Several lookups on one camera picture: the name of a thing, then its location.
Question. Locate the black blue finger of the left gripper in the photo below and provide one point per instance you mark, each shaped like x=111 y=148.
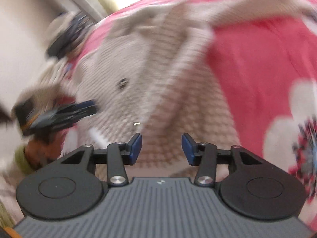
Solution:
x=60 y=118

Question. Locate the red floral bed sheet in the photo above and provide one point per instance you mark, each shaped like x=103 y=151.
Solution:
x=260 y=66

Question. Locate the beige checkered knit sweater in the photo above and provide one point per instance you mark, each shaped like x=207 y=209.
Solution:
x=158 y=79

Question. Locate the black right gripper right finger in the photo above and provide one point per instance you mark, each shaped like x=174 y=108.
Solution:
x=245 y=182

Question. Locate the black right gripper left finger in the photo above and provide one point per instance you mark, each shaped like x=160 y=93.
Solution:
x=77 y=182

